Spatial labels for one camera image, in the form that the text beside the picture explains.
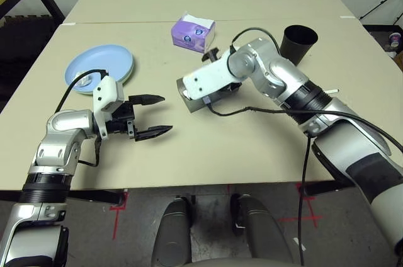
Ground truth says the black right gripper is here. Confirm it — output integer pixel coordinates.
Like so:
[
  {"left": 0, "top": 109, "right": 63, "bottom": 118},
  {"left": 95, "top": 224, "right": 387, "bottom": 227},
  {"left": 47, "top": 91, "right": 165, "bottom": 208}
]
[{"left": 202, "top": 47, "right": 243, "bottom": 93}]

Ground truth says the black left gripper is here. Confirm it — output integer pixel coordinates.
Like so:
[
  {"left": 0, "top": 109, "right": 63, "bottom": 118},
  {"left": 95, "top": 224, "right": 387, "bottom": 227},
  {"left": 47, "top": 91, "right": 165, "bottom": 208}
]
[{"left": 106, "top": 93, "right": 174, "bottom": 142}]

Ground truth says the grey glasses case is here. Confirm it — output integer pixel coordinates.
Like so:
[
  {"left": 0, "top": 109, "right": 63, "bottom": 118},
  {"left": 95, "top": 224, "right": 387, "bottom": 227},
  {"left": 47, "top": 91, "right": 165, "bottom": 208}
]
[{"left": 176, "top": 76, "right": 243, "bottom": 113}]

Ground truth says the blue plastic plate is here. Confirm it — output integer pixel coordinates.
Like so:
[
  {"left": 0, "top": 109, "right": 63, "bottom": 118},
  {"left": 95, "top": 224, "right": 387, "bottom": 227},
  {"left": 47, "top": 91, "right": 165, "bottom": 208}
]
[{"left": 64, "top": 43, "right": 135, "bottom": 95}]

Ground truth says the white tissue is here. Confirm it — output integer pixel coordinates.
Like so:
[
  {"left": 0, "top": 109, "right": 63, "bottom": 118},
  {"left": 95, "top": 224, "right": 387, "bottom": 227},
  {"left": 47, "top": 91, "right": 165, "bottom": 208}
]
[{"left": 75, "top": 71, "right": 94, "bottom": 87}]

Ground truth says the purple tissue pack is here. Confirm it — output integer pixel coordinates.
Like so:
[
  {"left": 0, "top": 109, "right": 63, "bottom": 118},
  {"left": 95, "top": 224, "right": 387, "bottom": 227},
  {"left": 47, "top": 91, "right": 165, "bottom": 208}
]
[{"left": 171, "top": 11, "right": 217, "bottom": 54}]

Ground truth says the green plastic plate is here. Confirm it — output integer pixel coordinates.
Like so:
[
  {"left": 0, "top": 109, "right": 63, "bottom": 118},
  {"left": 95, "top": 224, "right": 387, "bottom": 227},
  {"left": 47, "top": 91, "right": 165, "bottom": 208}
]
[{"left": 121, "top": 55, "right": 136, "bottom": 87}]

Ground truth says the black plastic cup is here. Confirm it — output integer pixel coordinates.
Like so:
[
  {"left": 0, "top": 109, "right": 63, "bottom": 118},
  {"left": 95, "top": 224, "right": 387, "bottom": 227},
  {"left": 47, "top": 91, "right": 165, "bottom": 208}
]
[{"left": 280, "top": 25, "right": 319, "bottom": 66}]

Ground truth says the black table base bar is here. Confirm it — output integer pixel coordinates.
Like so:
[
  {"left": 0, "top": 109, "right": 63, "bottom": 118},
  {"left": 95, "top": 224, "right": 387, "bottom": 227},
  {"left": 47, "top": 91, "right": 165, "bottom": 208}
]
[
  {"left": 298, "top": 181, "right": 353, "bottom": 198},
  {"left": 67, "top": 188, "right": 125, "bottom": 207}
]

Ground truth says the grey robot left leg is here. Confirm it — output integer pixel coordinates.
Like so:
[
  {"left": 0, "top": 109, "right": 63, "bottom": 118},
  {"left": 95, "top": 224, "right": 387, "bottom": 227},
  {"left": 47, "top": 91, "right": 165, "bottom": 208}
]
[{"left": 150, "top": 197, "right": 193, "bottom": 266}]

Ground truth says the grey robot leg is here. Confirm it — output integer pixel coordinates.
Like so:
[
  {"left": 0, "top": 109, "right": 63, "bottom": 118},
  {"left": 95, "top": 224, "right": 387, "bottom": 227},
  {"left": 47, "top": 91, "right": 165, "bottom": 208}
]
[
  {"left": 229, "top": 194, "right": 293, "bottom": 263},
  {"left": 150, "top": 197, "right": 193, "bottom": 266}
]

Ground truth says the black foam floor mat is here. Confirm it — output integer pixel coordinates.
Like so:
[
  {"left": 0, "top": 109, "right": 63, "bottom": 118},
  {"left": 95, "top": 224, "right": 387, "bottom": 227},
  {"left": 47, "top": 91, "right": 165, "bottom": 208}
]
[{"left": 0, "top": 14, "right": 60, "bottom": 113}]

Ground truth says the grey robot right leg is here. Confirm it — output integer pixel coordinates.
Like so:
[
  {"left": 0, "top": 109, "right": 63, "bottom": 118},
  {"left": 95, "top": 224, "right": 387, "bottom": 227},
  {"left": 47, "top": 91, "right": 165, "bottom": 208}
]
[{"left": 229, "top": 194, "right": 293, "bottom": 263}]

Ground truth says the black tripod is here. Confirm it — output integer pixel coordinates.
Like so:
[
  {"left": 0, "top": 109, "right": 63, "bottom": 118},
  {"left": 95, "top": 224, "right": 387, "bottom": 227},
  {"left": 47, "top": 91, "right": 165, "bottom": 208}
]
[{"left": 358, "top": 0, "right": 403, "bottom": 27}]

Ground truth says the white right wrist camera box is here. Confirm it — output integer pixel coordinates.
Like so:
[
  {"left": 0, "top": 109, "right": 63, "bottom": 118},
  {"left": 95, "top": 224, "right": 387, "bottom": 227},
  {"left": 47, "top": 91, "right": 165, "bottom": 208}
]
[{"left": 183, "top": 55, "right": 243, "bottom": 101}]

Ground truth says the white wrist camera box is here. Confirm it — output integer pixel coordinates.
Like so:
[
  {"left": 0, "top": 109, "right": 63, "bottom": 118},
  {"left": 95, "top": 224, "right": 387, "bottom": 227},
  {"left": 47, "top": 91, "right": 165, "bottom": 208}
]
[
  {"left": 92, "top": 76, "right": 124, "bottom": 139},
  {"left": 183, "top": 55, "right": 243, "bottom": 101}
]

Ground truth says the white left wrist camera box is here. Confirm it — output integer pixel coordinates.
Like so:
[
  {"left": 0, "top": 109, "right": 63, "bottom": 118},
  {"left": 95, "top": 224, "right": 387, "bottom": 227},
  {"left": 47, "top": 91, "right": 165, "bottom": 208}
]
[{"left": 92, "top": 76, "right": 124, "bottom": 139}]

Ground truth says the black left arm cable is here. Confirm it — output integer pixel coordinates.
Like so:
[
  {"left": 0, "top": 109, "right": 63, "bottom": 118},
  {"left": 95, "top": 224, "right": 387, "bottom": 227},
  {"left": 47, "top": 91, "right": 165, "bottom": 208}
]
[{"left": 55, "top": 68, "right": 110, "bottom": 167}]

